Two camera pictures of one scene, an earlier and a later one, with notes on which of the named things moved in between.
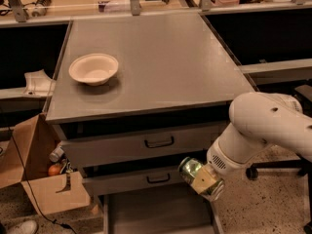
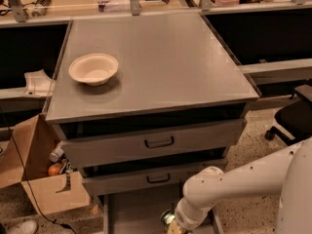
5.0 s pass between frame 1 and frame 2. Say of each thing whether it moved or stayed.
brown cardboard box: stayed
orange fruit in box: stayed
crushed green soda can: moved
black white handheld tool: stayed
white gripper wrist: moved
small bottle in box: stayed
